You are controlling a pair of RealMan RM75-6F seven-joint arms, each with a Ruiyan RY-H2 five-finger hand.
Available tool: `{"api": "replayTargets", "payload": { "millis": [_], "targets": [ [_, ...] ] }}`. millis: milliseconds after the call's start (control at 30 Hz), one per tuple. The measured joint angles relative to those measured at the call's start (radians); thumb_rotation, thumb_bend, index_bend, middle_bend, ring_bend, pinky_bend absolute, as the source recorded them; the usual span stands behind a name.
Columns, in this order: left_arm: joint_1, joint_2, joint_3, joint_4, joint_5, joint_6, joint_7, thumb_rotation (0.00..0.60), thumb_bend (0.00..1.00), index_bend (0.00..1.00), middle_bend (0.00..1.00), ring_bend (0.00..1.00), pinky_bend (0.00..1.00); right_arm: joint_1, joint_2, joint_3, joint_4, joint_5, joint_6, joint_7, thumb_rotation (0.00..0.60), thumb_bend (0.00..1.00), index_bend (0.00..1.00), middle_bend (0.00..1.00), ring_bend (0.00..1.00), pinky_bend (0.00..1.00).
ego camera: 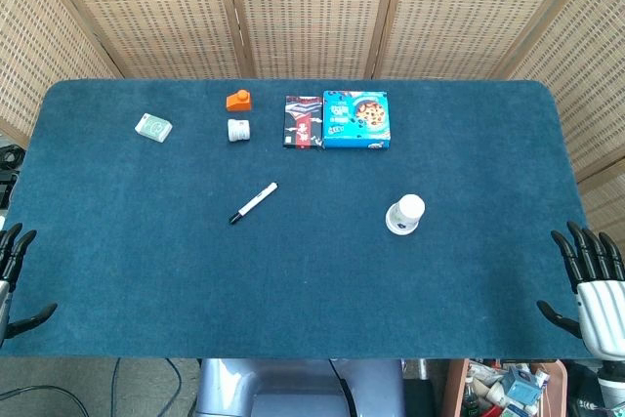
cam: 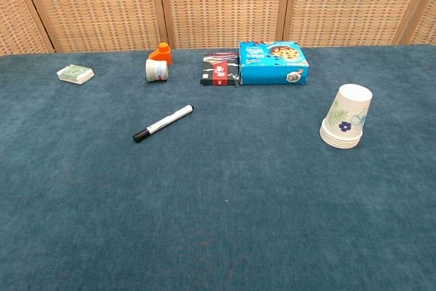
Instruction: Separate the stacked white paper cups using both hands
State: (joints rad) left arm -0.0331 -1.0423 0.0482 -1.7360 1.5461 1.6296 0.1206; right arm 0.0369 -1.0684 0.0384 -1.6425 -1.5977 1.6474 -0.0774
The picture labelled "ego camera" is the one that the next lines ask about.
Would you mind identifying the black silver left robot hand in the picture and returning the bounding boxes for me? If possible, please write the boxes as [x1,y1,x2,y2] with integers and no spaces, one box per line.
[0,222,59,340]

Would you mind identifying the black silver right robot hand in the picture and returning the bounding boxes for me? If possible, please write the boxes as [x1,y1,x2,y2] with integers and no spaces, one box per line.
[535,220,625,360]

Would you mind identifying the white flower-print paper cups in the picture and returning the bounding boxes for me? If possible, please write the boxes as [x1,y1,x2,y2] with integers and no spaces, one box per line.
[388,193,426,232]
[385,214,421,236]

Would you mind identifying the blue white small carton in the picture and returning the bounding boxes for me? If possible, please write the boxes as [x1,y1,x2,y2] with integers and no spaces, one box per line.
[502,366,543,403]

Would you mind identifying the black equipment pile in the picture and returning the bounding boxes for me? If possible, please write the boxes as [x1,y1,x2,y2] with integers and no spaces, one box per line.
[0,141,26,208]

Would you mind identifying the clear plastic bottle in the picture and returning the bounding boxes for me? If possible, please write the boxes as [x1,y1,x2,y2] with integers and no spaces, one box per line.
[458,375,482,417]

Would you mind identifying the brown wooden crate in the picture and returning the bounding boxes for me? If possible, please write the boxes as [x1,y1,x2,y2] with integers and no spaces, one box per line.
[441,358,570,417]

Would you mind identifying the pale green card box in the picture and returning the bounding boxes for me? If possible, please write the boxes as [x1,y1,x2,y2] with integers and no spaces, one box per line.
[134,112,174,144]

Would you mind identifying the white marker black cap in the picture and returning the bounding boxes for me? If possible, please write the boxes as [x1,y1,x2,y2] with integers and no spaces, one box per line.
[229,182,279,226]

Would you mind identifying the blue felt table cover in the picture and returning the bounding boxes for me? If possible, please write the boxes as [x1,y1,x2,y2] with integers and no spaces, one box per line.
[0,78,595,359]

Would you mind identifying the small white jar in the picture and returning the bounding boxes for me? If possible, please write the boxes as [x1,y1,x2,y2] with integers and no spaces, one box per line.
[227,118,252,144]

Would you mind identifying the grey robot torso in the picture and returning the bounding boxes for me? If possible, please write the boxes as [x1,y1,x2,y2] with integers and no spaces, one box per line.
[194,357,406,417]

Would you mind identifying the orange plastic block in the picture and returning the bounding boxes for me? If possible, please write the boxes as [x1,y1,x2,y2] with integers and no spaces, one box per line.
[225,89,256,113]

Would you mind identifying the blue cereal box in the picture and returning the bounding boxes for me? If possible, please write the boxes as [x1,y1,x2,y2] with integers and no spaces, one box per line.
[321,90,394,150]

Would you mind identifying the black red printed box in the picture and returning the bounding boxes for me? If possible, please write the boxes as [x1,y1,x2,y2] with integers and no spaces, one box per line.
[282,95,324,149]

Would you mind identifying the woven bamboo folding screen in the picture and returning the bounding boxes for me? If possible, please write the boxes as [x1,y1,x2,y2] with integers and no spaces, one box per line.
[0,0,625,237]

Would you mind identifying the black floor cable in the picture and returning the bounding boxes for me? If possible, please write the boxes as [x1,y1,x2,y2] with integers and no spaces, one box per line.
[164,357,197,417]
[108,357,122,417]
[0,384,92,417]

